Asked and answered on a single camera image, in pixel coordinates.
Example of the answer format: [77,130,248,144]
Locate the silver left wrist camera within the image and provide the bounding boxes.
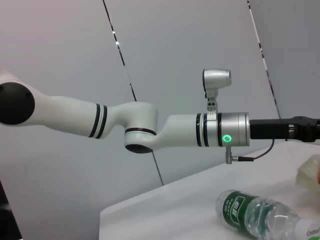
[201,68,232,116]

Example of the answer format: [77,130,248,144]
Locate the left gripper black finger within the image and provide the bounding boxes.
[299,116,320,144]

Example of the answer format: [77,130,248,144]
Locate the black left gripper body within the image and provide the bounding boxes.
[249,115,310,141]

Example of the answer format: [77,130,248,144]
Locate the green label water bottle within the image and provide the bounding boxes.
[215,189,320,240]

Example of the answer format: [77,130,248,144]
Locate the left arm connector cable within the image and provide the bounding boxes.
[225,138,275,165]

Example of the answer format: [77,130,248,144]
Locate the translucent wavy fruit plate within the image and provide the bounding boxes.
[296,154,320,193]

